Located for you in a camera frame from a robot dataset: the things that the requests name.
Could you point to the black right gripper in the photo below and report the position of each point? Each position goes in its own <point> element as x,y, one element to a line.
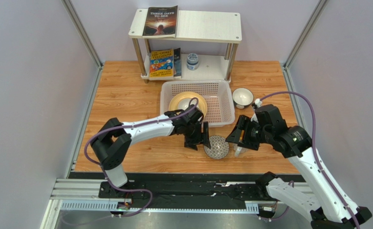
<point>248,132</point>

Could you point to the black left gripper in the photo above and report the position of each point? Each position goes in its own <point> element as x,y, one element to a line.
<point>199,139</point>

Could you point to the grey patterned bowl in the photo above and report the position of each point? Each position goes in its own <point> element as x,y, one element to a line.
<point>219,147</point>

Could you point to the yellow plate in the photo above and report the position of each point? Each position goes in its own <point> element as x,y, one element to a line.
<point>201,102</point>

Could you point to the white plastic basket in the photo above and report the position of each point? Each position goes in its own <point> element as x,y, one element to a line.
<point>217,94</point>

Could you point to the white striped bowl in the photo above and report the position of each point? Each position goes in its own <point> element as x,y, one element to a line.
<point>185,103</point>

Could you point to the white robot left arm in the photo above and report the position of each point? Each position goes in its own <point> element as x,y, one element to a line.
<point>111,143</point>

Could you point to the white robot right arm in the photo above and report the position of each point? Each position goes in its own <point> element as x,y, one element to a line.
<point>330,207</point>

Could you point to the patterned mug yellow inside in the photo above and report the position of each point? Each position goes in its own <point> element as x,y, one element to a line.
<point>238,150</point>

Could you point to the white bowl dark outside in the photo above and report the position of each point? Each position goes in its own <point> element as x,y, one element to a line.
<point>242,98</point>

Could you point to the blue white ceramic jar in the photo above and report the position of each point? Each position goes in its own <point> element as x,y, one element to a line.
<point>192,61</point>

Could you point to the yellow treehouse book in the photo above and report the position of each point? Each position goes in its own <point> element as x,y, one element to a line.
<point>161,65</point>

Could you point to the dark blue book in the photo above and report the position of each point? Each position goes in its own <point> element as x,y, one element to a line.
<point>177,63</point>

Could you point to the white two-tier shelf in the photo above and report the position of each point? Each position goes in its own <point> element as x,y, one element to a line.
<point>208,26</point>

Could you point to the dark Three Days book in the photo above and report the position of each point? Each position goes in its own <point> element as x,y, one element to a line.
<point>161,22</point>

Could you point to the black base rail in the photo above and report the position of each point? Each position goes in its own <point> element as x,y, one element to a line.
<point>188,191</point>

